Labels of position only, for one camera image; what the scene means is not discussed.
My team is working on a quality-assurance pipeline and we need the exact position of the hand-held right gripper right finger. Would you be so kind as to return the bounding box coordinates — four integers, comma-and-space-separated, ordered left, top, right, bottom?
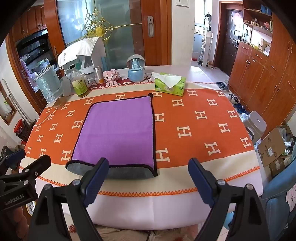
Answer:
188, 158, 271, 241

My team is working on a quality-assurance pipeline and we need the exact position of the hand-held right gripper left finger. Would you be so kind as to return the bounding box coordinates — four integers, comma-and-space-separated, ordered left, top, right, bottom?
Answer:
28, 158, 110, 241

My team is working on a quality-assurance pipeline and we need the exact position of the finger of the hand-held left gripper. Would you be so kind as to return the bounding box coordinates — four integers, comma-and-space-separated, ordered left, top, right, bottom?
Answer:
0, 149, 26, 173
0, 154, 52, 181

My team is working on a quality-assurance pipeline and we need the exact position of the purple towel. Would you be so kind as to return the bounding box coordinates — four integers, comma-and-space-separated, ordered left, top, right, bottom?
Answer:
66, 93, 158, 181

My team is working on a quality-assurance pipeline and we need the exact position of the person's left hand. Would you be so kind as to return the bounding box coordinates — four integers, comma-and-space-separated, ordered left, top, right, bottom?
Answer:
0, 204, 30, 241

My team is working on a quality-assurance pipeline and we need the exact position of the white tablecloth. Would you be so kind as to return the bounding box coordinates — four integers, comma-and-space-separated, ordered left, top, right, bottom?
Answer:
38, 175, 264, 231

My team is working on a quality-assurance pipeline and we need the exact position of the orange printed blanket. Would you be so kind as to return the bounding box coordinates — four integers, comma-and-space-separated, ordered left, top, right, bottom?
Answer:
19, 80, 263, 202

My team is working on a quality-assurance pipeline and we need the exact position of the blue chair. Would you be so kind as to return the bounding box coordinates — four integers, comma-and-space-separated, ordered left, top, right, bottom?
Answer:
261, 170, 296, 233

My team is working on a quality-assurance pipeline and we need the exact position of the silver glitter bucket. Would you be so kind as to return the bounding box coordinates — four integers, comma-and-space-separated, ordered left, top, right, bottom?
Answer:
34, 67, 64, 104

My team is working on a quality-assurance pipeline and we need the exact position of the small cardboard box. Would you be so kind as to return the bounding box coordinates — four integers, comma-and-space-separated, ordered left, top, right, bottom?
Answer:
268, 155, 292, 178

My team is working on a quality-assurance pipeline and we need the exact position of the open cardboard box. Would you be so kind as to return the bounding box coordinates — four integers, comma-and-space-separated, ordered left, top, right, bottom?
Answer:
257, 125, 295, 166

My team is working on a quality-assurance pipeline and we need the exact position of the grey plastic stool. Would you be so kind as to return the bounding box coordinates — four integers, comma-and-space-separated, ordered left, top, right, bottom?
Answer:
243, 111, 268, 145

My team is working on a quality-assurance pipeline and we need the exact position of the row of shoes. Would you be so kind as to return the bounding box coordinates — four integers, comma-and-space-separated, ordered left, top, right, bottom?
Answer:
228, 93, 250, 121

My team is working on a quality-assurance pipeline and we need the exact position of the glass bottle with yellow liquid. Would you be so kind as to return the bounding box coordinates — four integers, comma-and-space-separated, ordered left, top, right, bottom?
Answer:
69, 64, 90, 98

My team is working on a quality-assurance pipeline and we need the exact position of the pair of grey slippers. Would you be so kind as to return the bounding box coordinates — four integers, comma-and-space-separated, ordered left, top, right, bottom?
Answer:
216, 80, 229, 91

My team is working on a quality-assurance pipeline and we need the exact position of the green tissue box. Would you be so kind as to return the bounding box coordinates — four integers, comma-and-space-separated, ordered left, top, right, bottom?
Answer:
154, 72, 187, 97

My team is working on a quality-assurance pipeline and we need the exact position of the red printed mat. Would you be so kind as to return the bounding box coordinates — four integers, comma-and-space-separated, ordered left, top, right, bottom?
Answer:
90, 76, 158, 90

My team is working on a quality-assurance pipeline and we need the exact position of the pink block toy figure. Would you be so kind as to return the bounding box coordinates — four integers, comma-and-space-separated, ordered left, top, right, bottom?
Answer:
102, 69, 121, 82

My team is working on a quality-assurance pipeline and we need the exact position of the white plastic rack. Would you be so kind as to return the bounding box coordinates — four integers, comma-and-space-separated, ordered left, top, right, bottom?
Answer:
62, 54, 105, 77

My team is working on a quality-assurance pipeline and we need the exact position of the blue snow globe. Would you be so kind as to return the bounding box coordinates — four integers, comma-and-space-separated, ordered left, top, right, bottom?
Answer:
126, 54, 147, 82

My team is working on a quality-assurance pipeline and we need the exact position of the white cloth cover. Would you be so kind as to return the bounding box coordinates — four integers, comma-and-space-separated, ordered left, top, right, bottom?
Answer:
58, 37, 107, 69

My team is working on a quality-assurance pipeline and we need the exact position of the white shoe rack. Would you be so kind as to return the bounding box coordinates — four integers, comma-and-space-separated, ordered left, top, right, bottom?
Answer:
199, 30, 214, 67

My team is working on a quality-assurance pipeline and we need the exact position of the dark entrance door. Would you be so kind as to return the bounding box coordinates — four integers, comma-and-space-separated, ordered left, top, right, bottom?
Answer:
222, 9, 243, 77

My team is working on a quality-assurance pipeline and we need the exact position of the glass sliding door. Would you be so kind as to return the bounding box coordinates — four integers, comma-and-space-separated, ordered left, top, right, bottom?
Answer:
44, 0, 172, 70

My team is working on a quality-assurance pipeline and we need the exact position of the white cable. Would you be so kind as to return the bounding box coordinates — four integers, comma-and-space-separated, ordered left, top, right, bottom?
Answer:
33, 105, 59, 127

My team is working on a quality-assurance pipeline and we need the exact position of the wooden wall cabinet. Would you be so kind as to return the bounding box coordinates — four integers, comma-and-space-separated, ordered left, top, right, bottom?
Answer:
228, 0, 296, 140

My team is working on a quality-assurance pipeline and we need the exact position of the silver door handle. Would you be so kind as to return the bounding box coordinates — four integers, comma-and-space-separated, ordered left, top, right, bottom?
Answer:
147, 16, 154, 38

